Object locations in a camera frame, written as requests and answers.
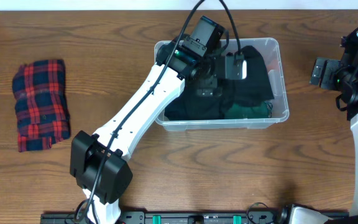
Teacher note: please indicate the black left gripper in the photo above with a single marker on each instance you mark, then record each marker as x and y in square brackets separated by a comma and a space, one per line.
[207, 88]

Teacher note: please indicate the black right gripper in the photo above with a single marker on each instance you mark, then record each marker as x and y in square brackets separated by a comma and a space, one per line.
[334, 67]

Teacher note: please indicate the dark green shirt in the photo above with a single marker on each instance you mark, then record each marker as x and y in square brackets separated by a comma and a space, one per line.
[264, 110]

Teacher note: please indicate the black drawstring garment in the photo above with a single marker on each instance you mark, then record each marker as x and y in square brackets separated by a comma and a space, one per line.
[252, 91]

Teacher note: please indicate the red navy plaid shirt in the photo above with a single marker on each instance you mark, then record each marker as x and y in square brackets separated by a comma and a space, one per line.
[41, 107]

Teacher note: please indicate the pink printed t-shirt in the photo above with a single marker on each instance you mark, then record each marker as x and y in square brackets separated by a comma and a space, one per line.
[273, 65]

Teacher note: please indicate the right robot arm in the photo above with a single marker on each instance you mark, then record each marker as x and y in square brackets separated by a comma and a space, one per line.
[347, 101]

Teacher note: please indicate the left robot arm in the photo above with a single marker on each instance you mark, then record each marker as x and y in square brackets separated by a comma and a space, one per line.
[99, 161]

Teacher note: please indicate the clear plastic storage bin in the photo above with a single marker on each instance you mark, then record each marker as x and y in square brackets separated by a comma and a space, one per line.
[269, 49]

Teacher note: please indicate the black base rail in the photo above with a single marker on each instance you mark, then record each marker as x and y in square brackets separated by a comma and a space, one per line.
[181, 218]

